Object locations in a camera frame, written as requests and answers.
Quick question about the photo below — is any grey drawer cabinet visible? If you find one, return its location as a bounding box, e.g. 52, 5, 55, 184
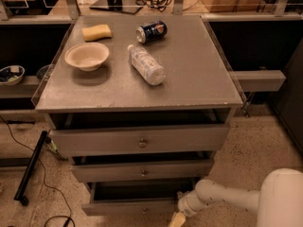
35, 14, 244, 203

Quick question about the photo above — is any black monitor stand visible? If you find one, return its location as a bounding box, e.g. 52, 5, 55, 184
90, 0, 143, 14

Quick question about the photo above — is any grey bottom drawer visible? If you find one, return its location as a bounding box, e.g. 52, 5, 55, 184
82, 178, 199, 216

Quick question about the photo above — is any grey drawer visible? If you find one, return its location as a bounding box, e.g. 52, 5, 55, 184
71, 159, 214, 183
50, 124, 229, 156
82, 178, 199, 216

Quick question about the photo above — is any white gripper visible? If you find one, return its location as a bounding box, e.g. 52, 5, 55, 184
168, 190, 206, 227

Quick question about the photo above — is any grey top drawer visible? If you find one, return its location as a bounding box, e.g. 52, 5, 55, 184
50, 124, 229, 156

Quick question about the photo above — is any clear plastic water bottle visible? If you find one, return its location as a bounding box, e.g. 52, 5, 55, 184
128, 44, 165, 86

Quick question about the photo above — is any black bar on floor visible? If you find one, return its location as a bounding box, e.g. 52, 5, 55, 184
14, 131, 47, 206

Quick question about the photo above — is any white bowl with items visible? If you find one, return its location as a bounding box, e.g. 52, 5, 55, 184
0, 65, 25, 85

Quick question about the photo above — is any grey middle drawer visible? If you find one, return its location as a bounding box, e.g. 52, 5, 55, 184
71, 159, 214, 183

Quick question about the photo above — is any black floor cable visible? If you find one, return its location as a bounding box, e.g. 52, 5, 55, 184
0, 114, 76, 227

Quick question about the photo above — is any beige paper bowl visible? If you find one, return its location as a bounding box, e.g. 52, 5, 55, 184
64, 43, 110, 72

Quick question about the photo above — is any blue pepsi can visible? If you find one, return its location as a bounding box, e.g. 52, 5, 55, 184
136, 21, 168, 44

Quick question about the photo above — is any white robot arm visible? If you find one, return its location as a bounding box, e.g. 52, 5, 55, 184
169, 168, 303, 227

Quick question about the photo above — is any yellow sponge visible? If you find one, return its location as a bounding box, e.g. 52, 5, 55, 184
81, 25, 112, 42

